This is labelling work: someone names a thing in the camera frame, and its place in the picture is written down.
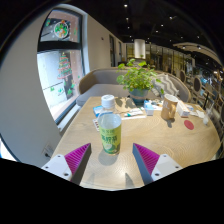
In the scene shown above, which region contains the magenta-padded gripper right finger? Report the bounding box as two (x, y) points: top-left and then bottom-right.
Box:
(132, 143), (184, 186)

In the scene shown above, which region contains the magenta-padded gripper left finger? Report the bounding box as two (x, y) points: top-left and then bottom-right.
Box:
(41, 143), (92, 186)

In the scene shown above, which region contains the clear green-labelled drink bottle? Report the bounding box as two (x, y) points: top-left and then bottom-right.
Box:
(97, 94), (123, 156)

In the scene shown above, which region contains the small dotted white card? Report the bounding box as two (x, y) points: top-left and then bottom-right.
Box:
(92, 118), (100, 133)

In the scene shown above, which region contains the small blue-white box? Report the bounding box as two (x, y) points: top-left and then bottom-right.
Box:
(143, 101), (155, 117)

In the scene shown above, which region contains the blue-white card pack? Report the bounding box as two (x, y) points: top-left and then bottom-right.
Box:
(92, 105), (104, 118)

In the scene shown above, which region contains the flat round red coaster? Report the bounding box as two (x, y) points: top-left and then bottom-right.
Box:
(183, 119), (195, 131)

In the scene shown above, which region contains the tan ceramic mug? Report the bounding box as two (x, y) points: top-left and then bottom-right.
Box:
(160, 93), (179, 121)

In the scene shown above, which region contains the clear plastic cup with straw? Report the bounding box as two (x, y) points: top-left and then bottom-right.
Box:
(202, 102), (215, 126)

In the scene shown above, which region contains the grey curved sofa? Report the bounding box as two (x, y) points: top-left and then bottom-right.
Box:
(75, 67), (193, 108)

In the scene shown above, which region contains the grey chevron cushion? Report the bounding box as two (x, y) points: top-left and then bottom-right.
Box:
(153, 73), (180, 98)

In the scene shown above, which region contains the green potted plant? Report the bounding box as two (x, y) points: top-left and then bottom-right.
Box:
(115, 58), (165, 106)

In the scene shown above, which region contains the window with holiday stickers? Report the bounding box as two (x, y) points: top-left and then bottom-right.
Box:
(36, 8), (84, 123)

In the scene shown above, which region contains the group of dining chairs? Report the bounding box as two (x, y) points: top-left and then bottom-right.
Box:
(178, 68), (224, 113)

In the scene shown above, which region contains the group of ceiling lights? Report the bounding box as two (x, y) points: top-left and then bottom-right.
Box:
(122, 3), (204, 51)

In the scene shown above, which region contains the white wall outlet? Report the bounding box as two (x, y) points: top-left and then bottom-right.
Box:
(41, 144), (55, 158)

